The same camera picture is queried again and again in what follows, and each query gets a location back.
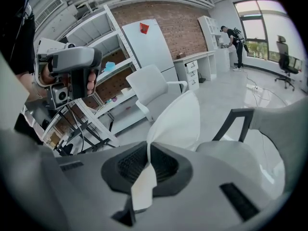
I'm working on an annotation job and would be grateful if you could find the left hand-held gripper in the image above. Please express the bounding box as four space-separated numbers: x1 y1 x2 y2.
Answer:
35 37 103 110

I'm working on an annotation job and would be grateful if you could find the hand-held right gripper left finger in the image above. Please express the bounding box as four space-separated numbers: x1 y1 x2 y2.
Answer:
101 141 149 194

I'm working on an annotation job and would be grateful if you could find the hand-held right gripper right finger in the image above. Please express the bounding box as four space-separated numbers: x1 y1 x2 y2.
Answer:
149 142 193 197

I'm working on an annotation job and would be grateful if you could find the grey chair with black armrest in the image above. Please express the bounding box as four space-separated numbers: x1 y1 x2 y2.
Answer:
195 97 308 202

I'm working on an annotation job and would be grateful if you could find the person's left forearm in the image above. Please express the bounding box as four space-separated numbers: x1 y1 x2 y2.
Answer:
17 71 49 103

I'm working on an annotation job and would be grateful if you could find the black office chair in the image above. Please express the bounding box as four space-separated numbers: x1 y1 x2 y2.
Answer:
274 35 302 92

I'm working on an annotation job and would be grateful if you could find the person's left hand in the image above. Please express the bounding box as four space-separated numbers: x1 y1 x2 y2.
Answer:
39 63 98 97

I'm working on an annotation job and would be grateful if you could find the white metal shelving rack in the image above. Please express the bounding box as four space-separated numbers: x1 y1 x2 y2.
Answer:
36 4 141 151

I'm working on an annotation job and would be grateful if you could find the white ceiling air vent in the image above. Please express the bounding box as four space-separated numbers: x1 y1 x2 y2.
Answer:
34 0 64 29

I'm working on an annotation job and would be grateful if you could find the black folding stand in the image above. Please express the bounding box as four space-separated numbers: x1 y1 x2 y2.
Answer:
54 103 114 155

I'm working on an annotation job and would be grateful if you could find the person's black shirt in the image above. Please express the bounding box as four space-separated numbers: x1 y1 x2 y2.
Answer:
0 0 37 76

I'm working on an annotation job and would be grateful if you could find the white refrigerator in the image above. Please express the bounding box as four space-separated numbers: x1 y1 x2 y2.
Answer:
121 18 181 94

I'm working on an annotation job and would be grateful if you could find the white plastic armchair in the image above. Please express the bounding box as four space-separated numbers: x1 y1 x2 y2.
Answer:
126 64 188 122

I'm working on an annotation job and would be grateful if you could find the white desk with drawers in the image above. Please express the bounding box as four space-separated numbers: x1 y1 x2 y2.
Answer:
173 50 217 91

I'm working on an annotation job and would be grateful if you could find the white tall cabinet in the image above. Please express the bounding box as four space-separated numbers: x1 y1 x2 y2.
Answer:
197 15 222 52

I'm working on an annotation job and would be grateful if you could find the large window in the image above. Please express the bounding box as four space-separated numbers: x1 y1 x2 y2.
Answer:
232 0 304 65

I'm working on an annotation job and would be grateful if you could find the white floor cable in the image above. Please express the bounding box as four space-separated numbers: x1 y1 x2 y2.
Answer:
240 68 289 107

